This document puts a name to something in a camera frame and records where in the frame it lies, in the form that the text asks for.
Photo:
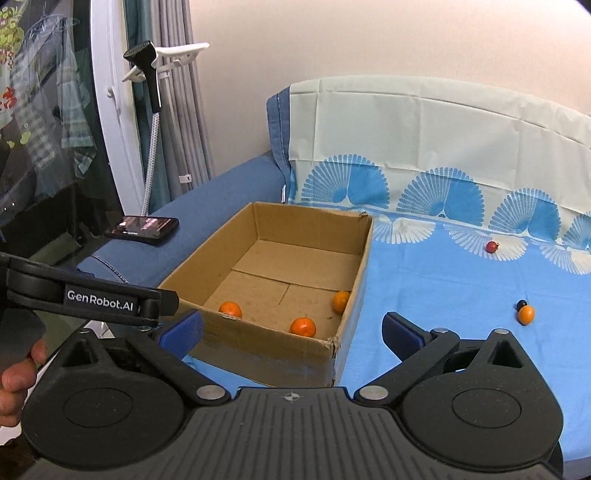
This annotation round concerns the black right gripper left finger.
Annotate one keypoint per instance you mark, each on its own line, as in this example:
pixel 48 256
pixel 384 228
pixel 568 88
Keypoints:
pixel 163 349

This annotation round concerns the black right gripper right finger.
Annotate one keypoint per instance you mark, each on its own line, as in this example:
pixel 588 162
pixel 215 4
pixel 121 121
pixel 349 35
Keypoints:
pixel 422 354

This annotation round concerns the orange tangerine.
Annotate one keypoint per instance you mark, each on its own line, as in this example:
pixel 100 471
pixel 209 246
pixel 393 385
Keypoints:
pixel 303 326
pixel 231 309

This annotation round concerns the orange kumquat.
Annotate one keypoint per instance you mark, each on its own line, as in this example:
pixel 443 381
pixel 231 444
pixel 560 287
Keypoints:
pixel 339 301

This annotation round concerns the orange kumquat fruit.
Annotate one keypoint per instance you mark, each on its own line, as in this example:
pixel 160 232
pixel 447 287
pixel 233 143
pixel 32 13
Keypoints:
pixel 526 315

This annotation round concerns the person's left hand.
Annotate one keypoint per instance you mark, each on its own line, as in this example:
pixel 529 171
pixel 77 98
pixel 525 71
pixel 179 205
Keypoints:
pixel 16 381

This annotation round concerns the small black fruit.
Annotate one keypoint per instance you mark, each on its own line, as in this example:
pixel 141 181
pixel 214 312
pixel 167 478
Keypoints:
pixel 520 304

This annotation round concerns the black smartphone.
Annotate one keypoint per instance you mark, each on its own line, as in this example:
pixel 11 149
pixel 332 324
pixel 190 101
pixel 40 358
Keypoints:
pixel 143 229

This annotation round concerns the red cherry tomato far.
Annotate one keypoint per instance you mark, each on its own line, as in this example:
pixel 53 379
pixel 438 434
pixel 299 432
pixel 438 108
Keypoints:
pixel 492 247

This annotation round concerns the brown cardboard box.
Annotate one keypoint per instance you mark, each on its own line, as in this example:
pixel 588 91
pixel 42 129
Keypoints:
pixel 278 262

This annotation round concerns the blue patterned sheet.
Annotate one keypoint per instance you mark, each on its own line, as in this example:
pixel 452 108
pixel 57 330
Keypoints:
pixel 444 167

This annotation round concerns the grey curtain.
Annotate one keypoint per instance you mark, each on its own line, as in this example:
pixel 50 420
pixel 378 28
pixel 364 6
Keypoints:
pixel 183 156

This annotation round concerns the white window frame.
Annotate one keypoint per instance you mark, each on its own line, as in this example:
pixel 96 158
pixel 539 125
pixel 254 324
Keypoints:
pixel 115 102

